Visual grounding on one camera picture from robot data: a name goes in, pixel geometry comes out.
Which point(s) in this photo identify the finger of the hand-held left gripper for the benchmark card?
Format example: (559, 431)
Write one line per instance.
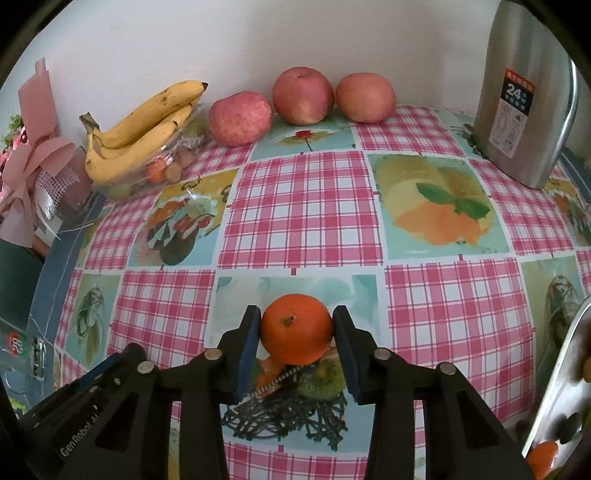
(108, 367)

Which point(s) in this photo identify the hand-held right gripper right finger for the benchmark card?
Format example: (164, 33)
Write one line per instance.
(346, 364)

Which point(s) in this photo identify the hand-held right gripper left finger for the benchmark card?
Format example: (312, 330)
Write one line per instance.
(247, 364)

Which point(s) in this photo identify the orange tangerine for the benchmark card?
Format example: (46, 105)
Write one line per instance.
(295, 327)
(542, 461)

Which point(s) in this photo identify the stainless steel basin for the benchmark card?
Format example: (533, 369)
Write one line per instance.
(554, 378)

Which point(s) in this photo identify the small metal object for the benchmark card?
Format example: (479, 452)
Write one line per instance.
(39, 357)

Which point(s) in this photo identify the glass mug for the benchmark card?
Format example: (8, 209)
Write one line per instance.
(18, 369)

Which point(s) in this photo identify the pink checked tablecloth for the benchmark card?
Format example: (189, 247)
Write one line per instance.
(300, 207)

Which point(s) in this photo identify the small tangerine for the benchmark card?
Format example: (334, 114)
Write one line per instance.
(156, 171)

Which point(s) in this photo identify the small brown round fruit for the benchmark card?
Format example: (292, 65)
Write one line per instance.
(174, 173)

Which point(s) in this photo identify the pink flower bouquet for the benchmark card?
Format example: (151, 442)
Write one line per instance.
(37, 161)

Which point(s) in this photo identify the yellow banana bunch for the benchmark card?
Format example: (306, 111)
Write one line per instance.
(138, 147)

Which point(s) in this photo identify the clear plastic fruit container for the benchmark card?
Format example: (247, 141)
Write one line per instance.
(194, 134)

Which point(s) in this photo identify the red apple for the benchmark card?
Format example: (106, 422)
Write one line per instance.
(240, 119)
(364, 98)
(302, 96)

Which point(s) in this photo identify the stainless steel thermos jug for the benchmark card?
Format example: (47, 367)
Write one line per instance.
(521, 115)

